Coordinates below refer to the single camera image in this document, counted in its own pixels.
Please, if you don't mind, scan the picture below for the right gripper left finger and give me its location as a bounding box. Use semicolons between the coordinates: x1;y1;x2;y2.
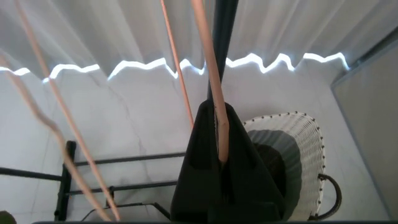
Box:
170;99;223;222

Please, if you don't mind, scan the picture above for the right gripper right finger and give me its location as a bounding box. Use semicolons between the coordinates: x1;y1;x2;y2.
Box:
222;101;285;222

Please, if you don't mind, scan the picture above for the black clothes rack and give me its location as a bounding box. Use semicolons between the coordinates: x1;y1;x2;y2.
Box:
0;0;239;222

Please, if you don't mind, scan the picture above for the white curtain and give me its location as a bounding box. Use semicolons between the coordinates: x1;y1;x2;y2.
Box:
0;0;398;80

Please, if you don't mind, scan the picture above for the white laundry basket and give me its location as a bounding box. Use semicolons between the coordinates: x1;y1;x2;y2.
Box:
242;111;343;222

